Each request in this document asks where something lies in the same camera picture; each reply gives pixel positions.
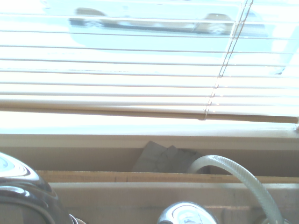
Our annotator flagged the white window frame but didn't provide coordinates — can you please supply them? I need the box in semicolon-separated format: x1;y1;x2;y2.
0;110;299;151

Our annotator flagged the white car outside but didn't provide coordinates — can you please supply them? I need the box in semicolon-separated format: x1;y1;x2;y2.
68;7;270;38

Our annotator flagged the small chrome faucet knob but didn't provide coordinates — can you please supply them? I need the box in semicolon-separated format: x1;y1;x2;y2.
157;201;219;224

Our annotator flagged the grey crumpled cloth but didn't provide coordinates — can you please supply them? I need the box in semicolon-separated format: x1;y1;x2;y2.
131;140;202;174

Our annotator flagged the large chrome rounded fixture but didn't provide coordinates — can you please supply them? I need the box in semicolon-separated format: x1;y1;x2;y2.
0;151;76;224

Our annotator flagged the wide white window blind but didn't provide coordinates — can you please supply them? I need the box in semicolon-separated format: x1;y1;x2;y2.
0;0;299;124

